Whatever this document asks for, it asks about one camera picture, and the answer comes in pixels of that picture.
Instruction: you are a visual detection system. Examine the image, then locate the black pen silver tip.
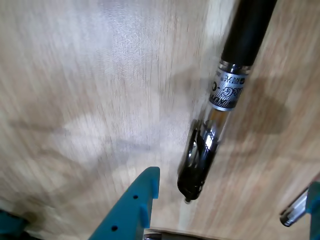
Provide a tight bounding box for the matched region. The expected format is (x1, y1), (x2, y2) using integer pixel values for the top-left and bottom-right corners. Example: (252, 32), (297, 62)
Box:
(176, 0), (279, 205)

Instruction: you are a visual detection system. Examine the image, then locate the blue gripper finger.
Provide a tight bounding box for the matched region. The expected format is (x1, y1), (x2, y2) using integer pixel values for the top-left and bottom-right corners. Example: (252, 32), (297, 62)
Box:
(306, 181), (320, 240)
(88, 166), (161, 240)

